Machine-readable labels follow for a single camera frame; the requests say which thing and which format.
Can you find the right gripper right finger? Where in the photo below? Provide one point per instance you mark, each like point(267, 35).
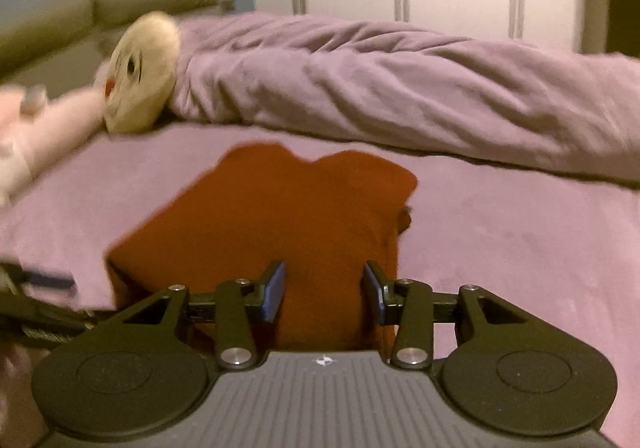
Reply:
point(496, 364)

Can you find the lavender rolled duvet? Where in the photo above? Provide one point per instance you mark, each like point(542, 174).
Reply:
point(402, 86)

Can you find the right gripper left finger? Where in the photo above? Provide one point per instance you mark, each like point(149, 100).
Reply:
point(152, 364)

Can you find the cream round face plush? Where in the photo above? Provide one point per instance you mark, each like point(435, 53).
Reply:
point(141, 74)

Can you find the lavender bed sheet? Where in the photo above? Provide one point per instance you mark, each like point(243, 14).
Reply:
point(565, 249)

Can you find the rust orange knit sweater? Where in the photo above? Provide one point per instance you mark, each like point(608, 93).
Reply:
point(323, 219)

